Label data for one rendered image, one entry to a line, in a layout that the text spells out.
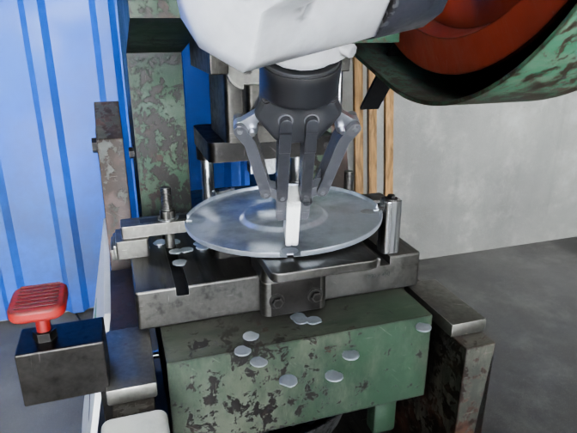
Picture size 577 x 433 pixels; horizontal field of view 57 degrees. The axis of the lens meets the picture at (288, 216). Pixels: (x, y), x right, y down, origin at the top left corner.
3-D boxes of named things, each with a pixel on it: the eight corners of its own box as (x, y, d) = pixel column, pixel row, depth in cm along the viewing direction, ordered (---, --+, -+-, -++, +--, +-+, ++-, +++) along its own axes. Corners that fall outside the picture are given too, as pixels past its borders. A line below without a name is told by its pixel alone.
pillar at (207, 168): (216, 214, 94) (213, 136, 89) (204, 215, 93) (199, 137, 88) (214, 210, 96) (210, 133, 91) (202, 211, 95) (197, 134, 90)
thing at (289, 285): (375, 349, 70) (381, 255, 65) (273, 368, 65) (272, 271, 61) (310, 270, 92) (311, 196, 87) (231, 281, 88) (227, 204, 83)
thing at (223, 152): (334, 169, 84) (336, 135, 82) (209, 179, 78) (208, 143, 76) (301, 148, 98) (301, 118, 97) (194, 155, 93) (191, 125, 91)
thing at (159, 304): (418, 285, 88) (421, 252, 86) (138, 331, 75) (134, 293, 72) (345, 223, 114) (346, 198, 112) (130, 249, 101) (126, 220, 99)
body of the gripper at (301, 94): (255, 74, 44) (256, 161, 51) (355, 73, 45) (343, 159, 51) (252, 34, 50) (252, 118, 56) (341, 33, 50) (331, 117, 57)
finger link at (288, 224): (294, 203, 58) (287, 203, 58) (291, 246, 63) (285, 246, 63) (291, 185, 60) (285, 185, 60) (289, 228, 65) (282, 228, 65)
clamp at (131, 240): (218, 247, 87) (215, 188, 84) (112, 260, 82) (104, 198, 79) (211, 234, 93) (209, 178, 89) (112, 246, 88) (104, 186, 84)
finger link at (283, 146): (294, 120, 50) (280, 120, 50) (288, 207, 58) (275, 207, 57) (291, 98, 53) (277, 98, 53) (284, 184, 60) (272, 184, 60)
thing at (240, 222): (172, 265, 64) (171, 259, 64) (195, 192, 91) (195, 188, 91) (405, 251, 66) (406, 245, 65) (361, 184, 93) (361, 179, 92)
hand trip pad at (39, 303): (73, 363, 61) (63, 306, 58) (15, 374, 59) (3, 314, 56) (76, 332, 67) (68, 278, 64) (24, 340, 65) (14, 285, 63)
